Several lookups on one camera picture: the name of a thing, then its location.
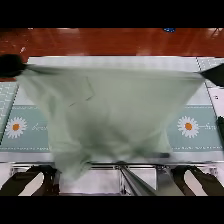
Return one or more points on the pale green shirt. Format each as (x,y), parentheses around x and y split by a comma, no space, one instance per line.
(116,110)

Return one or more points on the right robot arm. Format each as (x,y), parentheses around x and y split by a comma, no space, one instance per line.
(215,75)

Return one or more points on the silver frame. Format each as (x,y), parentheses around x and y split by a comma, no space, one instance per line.
(140,183)

